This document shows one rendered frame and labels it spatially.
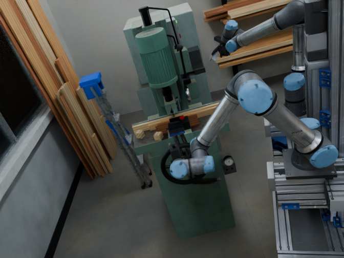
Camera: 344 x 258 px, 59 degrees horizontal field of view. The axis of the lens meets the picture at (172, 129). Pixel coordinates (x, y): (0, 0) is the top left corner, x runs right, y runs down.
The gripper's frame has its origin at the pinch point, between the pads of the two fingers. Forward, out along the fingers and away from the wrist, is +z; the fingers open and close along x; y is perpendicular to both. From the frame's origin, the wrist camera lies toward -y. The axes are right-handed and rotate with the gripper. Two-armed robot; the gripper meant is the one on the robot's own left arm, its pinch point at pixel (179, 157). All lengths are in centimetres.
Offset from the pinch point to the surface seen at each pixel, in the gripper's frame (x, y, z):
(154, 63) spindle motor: 1, -54, 5
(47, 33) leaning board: -105, -149, 141
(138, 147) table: -23.7, -11.3, 21.1
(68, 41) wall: -110, -164, 220
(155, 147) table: -13.9, -8.4, 22.8
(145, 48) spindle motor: -2, -62, 1
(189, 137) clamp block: 7.6, -8.6, 11.6
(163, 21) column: 12, -81, 20
